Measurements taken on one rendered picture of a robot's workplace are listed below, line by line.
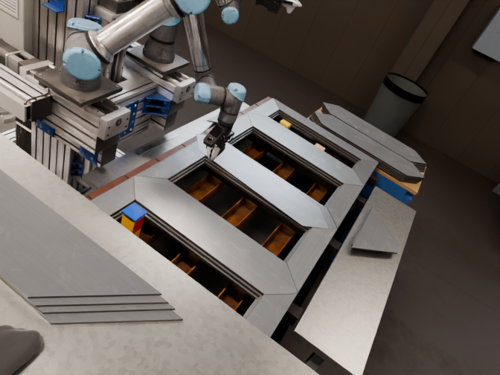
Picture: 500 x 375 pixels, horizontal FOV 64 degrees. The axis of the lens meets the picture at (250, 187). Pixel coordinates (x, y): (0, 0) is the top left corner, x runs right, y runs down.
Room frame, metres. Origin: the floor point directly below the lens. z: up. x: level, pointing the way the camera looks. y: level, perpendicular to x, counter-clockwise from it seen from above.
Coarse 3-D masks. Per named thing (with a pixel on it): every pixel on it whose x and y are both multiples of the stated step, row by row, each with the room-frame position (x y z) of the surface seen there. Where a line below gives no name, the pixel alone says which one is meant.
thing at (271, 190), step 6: (276, 180) 1.50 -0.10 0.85; (264, 186) 1.42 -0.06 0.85; (270, 186) 1.44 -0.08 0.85; (276, 186) 1.46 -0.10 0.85; (282, 186) 1.48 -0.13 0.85; (288, 186) 1.50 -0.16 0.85; (258, 192) 1.36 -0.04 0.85; (264, 192) 1.38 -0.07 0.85; (270, 192) 1.40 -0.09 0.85; (276, 192) 1.42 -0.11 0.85; (282, 192) 1.44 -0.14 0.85; (264, 198) 1.35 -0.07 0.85; (270, 198) 1.36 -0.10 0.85
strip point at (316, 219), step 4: (316, 212) 1.41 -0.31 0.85; (320, 212) 1.42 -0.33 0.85; (312, 216) 1.37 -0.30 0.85; (316, 216) 1.39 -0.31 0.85; (320, 216) 1.40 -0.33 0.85; (308, 220) 1.33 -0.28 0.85; (312, 220) 1.35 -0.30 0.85; (316, 220) 1.36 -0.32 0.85; (320, 220) 1.37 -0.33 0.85; (324, 220) 1.38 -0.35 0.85; (304, 224) 1.30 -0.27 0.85; (308, 224) 1.31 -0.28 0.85; (312, 224) 1.32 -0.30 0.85; (316, 224) 1.33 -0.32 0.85; (320, 224) 1.34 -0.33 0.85; (324, 224) 1.36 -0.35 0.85
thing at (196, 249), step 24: (288, 120) 2.17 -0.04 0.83; (336, 144) 2.10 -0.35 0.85; (192, 168) 1.35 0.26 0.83; (216, 168) 1.42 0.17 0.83; (312, 168) 1.77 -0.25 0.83; (336, 192) 1.65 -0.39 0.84; (120, 216) 0.94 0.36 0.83; (144, 216) 0.99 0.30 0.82; (288, 216) 1.32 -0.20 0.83; (216, 264) 0.91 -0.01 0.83; (240, 288) 0.88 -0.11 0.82
